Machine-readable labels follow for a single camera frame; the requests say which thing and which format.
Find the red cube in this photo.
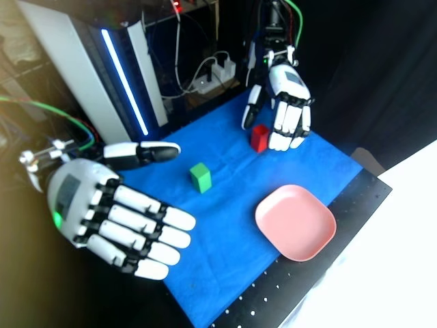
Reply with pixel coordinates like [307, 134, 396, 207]
[251, 124, 270, 153]

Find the green cable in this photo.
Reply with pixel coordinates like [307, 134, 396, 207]
[0, 96, 96, 152]
[284, 0, 305, 49]

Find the pink square plate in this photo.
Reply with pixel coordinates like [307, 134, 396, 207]
[255, 184, 337, 262]

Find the brown cardboard piece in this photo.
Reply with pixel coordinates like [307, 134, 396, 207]
[350, 147, 386, 177]

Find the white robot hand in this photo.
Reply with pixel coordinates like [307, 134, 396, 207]
[46, 140, 197, 282]
[241, 63, 315, 152]

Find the white tower with light strip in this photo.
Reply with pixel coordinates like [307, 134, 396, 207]
[16, 0, 169, 144]

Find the white power strip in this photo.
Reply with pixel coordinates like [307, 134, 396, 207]
[192, 75, 222, 95]

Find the white cable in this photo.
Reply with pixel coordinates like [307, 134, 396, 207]
[173, 10, 197, 97]

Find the blue cloth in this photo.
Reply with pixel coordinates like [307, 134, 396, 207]
[117, 89, 363, 328]

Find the white plug adapter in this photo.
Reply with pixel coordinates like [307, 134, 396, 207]
[210, 56, 237, 82]

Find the green cube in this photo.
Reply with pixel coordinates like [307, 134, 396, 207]
[189, 162, 212, 194]

